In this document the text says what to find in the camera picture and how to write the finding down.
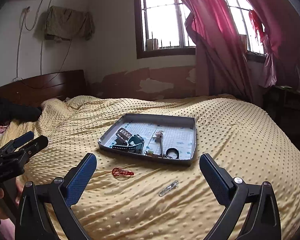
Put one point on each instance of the dark wooden headboard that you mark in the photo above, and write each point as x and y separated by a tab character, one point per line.
35	90

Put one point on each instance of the silver chain clip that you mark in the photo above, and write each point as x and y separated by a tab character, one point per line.
168	188

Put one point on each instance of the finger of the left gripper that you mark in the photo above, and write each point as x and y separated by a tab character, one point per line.
34	146
14	144

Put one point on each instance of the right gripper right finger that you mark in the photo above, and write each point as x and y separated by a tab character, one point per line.
263	218

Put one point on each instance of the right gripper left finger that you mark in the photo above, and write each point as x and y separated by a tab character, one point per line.
34	221

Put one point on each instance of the grey shallow tray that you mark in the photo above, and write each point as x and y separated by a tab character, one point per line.
150	137

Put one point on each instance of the yellow dotted blanket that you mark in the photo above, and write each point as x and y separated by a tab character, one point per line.
132	198

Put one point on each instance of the olive cloth on wall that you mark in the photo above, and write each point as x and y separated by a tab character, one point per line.
65	24

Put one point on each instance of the flower hair stick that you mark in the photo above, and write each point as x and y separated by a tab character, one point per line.
158	138

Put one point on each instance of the blue smart watch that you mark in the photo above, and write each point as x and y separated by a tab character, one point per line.
133	144

